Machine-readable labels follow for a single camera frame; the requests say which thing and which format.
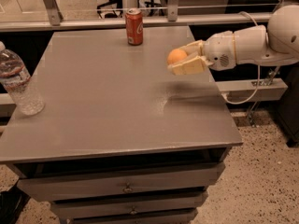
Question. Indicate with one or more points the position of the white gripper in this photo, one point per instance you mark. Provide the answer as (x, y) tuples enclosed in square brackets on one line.
[(220, 51)]

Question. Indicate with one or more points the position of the orange fruit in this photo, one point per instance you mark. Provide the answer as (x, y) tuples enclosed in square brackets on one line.
[(176, 55)]

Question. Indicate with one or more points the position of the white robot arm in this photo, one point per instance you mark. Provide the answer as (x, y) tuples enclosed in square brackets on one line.
[(273, 44)]

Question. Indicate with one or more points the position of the red soda can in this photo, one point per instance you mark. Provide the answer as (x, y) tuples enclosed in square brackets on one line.
[(134, 26)]

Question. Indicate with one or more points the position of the dark cabinet at right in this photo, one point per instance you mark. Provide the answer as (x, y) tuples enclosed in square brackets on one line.
[(288, 107)]

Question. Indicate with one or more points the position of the black office chair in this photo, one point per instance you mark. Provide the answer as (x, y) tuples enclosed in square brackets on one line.
[(110, 9)]

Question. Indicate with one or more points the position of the grey drawer cabinet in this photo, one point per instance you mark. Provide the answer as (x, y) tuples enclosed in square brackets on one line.
[(110, 107)]

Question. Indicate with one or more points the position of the top grey drawer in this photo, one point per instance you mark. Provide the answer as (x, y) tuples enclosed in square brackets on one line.
[(71, 187)]

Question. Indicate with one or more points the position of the grey drawer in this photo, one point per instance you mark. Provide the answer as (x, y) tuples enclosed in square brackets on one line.
[(71, 187), (130, 206), (159, 217)]

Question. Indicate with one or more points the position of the middle grey drawer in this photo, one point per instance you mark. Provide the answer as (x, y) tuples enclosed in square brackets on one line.
[(130, 206)]

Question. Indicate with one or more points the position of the bottom grey drawer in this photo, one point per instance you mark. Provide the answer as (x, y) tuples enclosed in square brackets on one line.
[(159, 217)]

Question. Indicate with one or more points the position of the clear plastic water bottle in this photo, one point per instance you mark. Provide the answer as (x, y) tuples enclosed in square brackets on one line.
[(16, 80)]

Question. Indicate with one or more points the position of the black object at lower left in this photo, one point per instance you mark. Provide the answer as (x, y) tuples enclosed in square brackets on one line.
[(12, 203)]

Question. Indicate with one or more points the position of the metal railing frame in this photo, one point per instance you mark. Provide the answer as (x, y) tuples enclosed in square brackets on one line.
[(64, 15)]

